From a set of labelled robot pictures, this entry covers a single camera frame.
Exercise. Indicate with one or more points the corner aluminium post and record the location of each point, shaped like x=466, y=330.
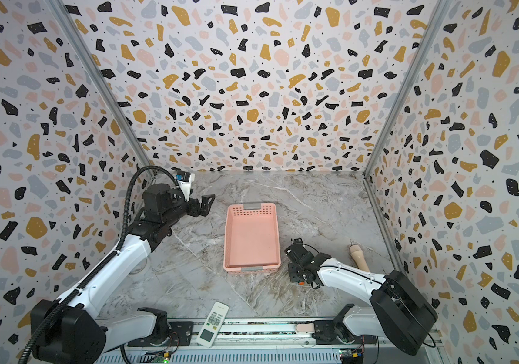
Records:
x=435, y=20
x=59, y=12

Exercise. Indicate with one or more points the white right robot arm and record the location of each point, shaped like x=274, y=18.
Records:
x=400, y=313

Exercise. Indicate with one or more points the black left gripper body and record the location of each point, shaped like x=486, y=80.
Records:
x=192, y=208

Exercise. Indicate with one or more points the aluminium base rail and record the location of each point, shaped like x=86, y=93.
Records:
x=274, y=340

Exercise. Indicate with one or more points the left corner aluminium post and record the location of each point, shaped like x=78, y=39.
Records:
x=59, y=12

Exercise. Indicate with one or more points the pink plastic bin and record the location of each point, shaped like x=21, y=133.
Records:
x=251, y=238

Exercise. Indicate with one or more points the white remote control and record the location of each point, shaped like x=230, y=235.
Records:
x=212, y=325

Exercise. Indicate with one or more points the right corner aluminium post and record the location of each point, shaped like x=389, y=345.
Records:
x=435, y=20

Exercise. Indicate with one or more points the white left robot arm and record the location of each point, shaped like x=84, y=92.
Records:
x=67, y=330

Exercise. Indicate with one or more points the wooden handle tool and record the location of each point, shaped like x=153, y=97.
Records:
x=357, y=254

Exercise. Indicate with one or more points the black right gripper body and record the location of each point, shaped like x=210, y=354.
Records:
x=296, y=262

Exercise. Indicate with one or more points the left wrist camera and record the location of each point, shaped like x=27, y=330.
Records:
x=185, y=180

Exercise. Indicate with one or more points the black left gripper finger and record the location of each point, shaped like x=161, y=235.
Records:
x=208, y=199
x=205, y=206

